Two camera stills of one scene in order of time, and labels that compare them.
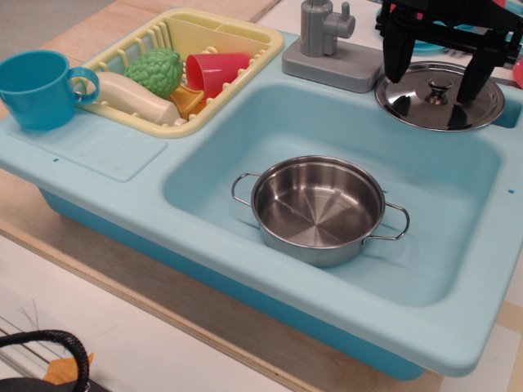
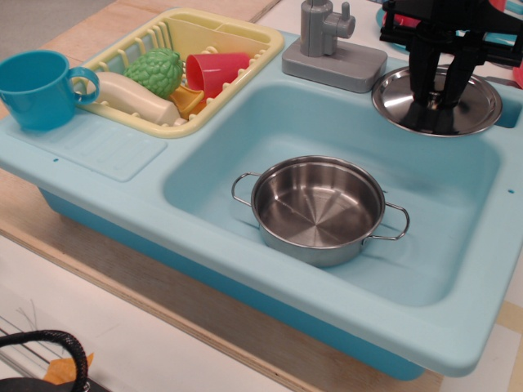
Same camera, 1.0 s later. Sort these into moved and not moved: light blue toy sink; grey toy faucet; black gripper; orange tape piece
Moved: black gripper
Not moved: light blue toy sink; orange tape piece; grey toy faucet
